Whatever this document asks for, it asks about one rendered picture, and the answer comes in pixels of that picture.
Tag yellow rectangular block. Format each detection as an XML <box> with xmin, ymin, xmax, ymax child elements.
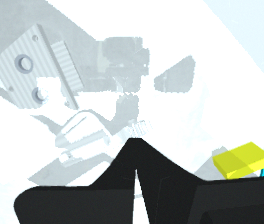
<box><xmin>212</xmin><ymin>141</ymin><xmax>264</xmax><ymax>180</ymax></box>

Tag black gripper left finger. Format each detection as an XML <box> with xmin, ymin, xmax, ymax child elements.
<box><xmin>13</xmin><ymin>138</ymin><xmax>137</xmax><ymax>224</ymax></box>

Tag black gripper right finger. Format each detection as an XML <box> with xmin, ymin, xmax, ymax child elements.
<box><xmin>135</xmin><ymin>137</ymin><xmax>264</xmax><ymax>224</ymax></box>

